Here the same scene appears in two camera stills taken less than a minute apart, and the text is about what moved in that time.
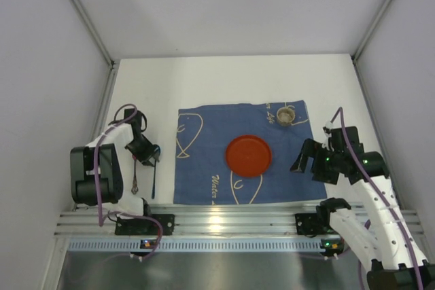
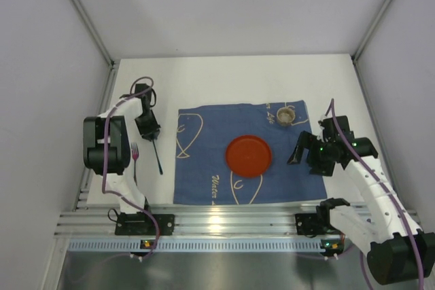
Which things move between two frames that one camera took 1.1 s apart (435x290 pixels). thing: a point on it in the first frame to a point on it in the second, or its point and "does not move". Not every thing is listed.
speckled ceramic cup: x=285 y=115 does not move
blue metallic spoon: x=156 y=155 to x=161 y=172
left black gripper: x=144 y=153 to x=149 y=132
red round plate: x=248 y=156 does not move
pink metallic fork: x=134 y=187 does not move
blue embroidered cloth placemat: x=202 y=174 does not move
